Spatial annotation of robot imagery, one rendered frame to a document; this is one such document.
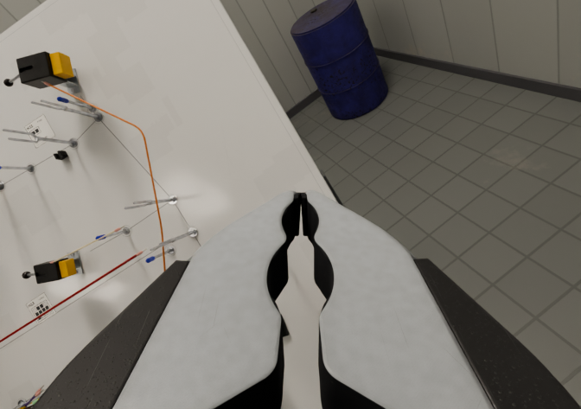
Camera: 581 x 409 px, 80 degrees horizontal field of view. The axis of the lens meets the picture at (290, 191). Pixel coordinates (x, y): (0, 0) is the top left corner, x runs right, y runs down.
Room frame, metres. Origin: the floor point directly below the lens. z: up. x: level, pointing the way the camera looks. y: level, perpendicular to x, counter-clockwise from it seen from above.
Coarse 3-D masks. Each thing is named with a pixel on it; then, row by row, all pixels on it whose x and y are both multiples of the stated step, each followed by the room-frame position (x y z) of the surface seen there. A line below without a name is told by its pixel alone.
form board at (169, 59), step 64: (64, 0) 0.86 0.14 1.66; (128, 0) 0.80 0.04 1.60; (192, 0) 0.74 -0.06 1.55; (0, 64) 0.87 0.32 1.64; (128, 64) 0.74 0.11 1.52; (192, 64) 0.69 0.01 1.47; (256, 64) 0.63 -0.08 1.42; (0, 128) 0.81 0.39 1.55; (64, 128) 0.75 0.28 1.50; (128, 128) 0.69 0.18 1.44; (192, 128) 0.64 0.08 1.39; (256, 128) 0.58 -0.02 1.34; (0, 192) 0.76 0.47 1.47; (64, 192) 0.70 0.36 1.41; (128, 192) 0.64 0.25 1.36; (192, 192) 0.58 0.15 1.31; (256, 192) 0.53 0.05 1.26; (320, 192) 0.48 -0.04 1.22; (0, 256) 0.70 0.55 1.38; (128, 256) 0.59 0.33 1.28; (0, 320) 0.65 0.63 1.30; (64, 320) 0.59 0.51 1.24; (0, 384) 0.59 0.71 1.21
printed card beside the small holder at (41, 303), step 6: (42, 294) 0.63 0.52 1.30; (36, 300) 0.63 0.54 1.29; (42, 300) 0.62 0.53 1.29; (48, 300) 0.62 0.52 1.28; (30, 306) 0.63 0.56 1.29; (36, 306) 0.62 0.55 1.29; (42, 306) 0.62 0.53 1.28; (48, 306) 0.61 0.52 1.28; (30, 312) 0.62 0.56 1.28; (36, 312) 0.62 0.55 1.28; (42, 312) 0.61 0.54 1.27; (48, 312) 0.61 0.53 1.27; (54, 312) 0.60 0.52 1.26; (42, 318) 0.61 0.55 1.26
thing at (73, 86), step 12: (24, 60) 0.72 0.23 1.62; (36, 60) 0.71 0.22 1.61; (48, 60) 0.71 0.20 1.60; (24, 72) 0.71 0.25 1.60; (36, 72) 0.70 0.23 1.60; (48, 72) 0.70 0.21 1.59; (12, 84) 0.76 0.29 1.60; (24, 84) 0.71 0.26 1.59; (36, 84) 0.72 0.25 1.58; (60, 84) 0.76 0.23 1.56; (72, 84) 0.76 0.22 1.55
